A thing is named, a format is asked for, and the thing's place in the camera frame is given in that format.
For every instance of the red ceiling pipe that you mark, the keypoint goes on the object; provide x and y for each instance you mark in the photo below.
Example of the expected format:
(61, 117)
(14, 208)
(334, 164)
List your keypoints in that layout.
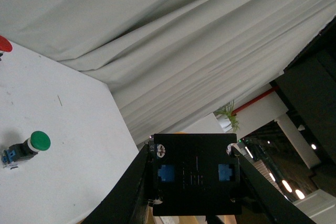
(254, 100)

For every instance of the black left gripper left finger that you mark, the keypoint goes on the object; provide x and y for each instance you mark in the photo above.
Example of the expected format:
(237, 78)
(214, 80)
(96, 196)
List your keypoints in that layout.
(128, 201)

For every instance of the red mushroom push button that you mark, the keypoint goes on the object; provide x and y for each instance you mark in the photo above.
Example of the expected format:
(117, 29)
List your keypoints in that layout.
(5, 46)

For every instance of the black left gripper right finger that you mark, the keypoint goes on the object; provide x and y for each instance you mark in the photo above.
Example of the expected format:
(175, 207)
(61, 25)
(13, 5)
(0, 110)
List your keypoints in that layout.
(273, 204)

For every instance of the green hanging plant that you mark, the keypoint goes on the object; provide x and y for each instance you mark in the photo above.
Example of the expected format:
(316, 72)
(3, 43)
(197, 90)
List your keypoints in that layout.
(226, 118)

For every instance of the green mushroom push button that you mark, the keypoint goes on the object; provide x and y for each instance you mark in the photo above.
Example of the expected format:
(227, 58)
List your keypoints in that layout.
(20, 153)

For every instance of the white curtain backdrop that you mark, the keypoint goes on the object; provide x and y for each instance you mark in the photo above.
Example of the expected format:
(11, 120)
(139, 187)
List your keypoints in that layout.
(168, 63)

